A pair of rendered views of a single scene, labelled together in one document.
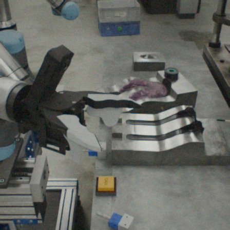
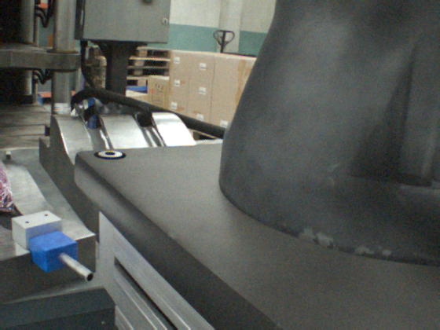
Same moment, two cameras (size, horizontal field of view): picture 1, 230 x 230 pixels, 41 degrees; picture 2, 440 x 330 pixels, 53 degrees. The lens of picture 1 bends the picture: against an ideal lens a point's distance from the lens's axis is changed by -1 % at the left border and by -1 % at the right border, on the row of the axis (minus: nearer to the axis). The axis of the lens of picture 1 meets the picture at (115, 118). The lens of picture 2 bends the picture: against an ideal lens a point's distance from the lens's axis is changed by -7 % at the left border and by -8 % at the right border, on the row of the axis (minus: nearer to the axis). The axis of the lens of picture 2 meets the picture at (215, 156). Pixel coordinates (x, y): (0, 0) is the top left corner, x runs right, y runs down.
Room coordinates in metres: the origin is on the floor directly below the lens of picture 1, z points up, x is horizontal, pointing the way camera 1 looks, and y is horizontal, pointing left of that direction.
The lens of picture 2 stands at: (1.41, 0.57, 1.10)
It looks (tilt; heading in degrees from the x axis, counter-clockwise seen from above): 14 degrees down; 237
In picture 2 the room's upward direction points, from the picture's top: 5 degrees clockwise
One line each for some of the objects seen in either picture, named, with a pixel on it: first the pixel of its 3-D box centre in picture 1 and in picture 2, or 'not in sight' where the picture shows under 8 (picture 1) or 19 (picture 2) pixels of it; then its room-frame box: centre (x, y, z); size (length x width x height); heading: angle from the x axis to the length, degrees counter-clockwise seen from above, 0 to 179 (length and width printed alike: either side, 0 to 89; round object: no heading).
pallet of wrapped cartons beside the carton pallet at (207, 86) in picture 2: not in sight; (220, 97); (-1.41, -3.81, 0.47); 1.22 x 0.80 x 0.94; 98
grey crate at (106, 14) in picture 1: (118, 11); not in sight; (4.70, -0.05, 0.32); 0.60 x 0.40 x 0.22; 99
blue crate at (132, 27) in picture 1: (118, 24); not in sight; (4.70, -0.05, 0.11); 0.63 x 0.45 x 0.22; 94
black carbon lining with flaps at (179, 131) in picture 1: (165, 123); (130, 134); (1.08, -0.22, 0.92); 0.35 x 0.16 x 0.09; 90
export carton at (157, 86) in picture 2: not in sight; (171, 93); (-1.40, -4.97, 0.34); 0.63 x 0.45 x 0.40; 94
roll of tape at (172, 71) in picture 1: (171, 73); not in sight; (1.54, -0.31, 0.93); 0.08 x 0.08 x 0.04
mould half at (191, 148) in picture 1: (168, 134); (130, 158); (1.07, -0.24, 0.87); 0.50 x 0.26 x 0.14; 90
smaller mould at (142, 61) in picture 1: (148, 61); not in sight; (1.88, -0.22, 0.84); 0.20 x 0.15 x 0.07; 90
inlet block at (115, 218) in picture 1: (113, 219); not in sight; (0.65, 0.01, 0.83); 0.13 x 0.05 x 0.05; 63
